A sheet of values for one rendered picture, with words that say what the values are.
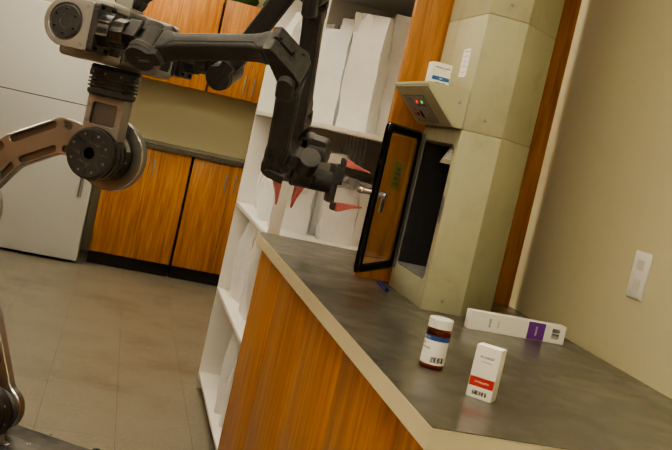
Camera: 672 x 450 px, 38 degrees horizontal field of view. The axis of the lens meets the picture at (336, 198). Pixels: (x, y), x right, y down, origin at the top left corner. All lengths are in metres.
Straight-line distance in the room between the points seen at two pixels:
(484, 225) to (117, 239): 5.15
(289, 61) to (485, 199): 0.66
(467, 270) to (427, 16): 0.77
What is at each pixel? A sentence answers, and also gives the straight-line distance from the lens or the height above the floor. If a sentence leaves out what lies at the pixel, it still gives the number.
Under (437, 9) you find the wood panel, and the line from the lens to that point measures 2.88.
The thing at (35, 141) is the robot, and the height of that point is 1.12.
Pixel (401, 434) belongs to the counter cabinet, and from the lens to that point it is 1.69.
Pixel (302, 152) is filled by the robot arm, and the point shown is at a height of 1.26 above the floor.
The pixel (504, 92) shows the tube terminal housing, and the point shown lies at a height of 1.53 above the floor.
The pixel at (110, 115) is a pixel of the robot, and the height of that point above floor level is 1.24.
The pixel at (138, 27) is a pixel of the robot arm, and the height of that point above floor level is 1.47.
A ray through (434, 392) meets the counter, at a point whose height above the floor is 0.94.
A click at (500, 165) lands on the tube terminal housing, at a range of 2.57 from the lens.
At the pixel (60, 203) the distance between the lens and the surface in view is 7.31.
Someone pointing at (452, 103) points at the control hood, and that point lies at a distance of 2.49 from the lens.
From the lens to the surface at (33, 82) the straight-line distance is 7.28.
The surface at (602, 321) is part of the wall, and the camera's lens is 2.57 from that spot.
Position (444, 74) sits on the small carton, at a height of 1.54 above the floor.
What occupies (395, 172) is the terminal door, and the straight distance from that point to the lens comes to 2.64.
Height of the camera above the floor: 1.32
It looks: 4 degrees down
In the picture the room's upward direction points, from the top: 13 degrees clockwise
